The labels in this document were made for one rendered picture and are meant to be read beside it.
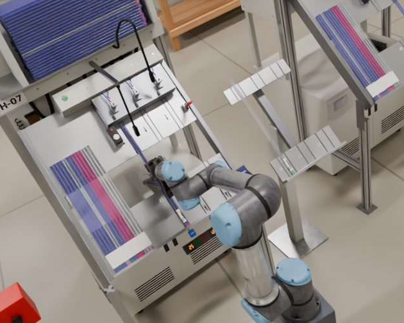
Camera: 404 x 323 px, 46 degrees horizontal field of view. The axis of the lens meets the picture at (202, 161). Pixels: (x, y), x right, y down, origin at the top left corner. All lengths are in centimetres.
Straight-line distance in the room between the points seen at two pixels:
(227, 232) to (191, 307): 135
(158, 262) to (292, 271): 97
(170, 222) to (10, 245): 177
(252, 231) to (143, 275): 121
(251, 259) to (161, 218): 63
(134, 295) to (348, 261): 113
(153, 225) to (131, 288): 60
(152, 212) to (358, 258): 120
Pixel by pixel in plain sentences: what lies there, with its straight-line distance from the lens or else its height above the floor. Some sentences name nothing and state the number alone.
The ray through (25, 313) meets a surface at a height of 70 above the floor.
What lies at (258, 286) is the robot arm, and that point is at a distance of 158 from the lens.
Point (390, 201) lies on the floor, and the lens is 297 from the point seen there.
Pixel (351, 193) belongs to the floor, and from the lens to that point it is 301.
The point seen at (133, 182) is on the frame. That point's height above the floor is 66.
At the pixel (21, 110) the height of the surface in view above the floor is 122.
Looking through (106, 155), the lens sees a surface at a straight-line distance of 204.
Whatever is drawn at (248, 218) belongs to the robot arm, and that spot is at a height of 116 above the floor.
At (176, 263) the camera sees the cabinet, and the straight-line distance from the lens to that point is 257.
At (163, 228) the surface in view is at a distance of 200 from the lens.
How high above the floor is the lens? 215
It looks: 39 degrees down
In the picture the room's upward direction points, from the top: 18 degrees counter-clockwise
